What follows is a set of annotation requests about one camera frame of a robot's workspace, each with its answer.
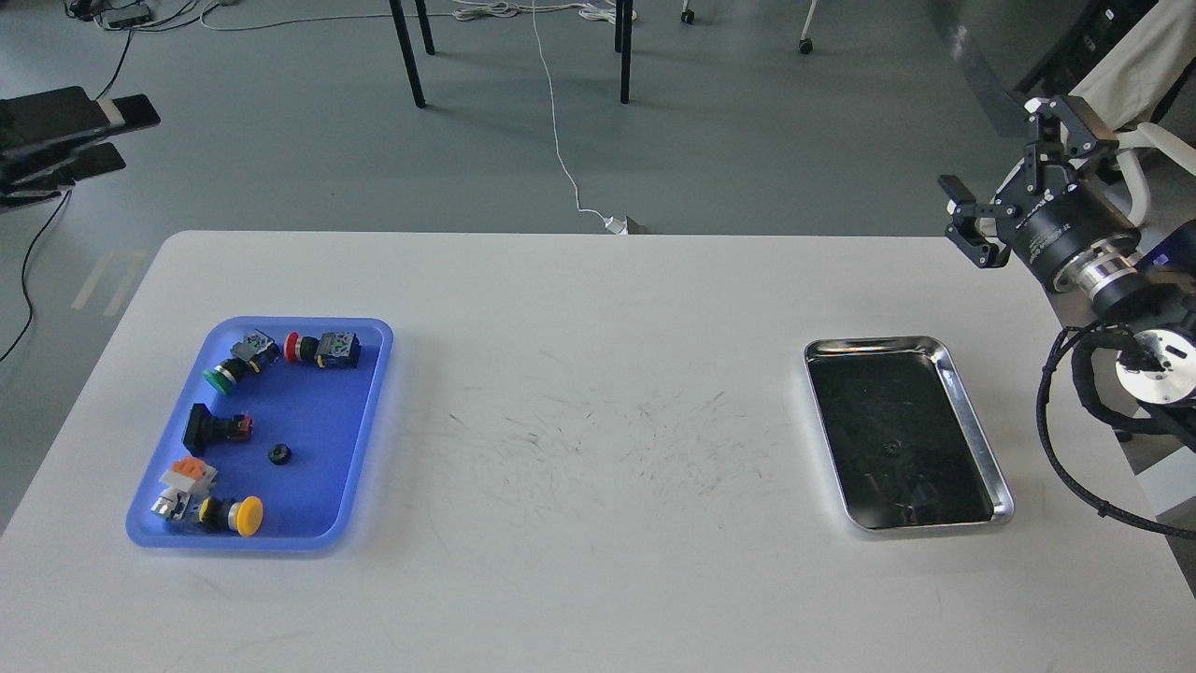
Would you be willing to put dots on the red push button switch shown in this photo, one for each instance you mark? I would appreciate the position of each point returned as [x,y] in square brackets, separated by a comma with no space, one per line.
[330,350]

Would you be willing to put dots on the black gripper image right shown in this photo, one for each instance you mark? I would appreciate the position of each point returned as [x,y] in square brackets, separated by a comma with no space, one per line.
[1050,230]

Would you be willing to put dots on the black table leg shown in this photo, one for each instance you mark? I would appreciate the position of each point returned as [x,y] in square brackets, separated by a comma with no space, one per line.
[399,19]
[624,18]

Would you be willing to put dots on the black table leg left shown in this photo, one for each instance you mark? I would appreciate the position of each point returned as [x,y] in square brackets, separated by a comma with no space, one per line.
[399,19]

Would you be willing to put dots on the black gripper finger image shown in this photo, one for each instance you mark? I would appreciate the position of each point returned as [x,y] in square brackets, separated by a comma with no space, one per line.
[46,174]
[68,116]

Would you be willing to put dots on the black push button switch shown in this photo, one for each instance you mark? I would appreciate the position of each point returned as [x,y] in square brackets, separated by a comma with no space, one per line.
[202,429]

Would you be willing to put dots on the blue plastic tray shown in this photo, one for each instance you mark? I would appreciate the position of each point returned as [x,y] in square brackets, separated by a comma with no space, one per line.
[323,415]

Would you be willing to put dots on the orange grey contact block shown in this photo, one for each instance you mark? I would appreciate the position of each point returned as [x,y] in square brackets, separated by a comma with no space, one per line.
[190,475]

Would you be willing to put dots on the yellow push button switch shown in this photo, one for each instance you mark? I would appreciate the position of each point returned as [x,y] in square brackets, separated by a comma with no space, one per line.
[209,514]

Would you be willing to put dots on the green push button switch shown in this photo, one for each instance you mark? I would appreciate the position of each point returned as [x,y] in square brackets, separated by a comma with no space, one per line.
[251,354]

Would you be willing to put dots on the black table leg right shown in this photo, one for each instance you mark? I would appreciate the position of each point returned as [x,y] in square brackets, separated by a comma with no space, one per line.
[624,18]

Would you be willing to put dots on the silver metal tray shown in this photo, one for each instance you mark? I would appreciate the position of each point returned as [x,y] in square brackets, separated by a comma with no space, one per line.
[871,389]

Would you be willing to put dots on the white chair with beige cloth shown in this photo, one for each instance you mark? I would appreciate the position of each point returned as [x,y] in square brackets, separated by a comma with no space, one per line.
[1129,82]

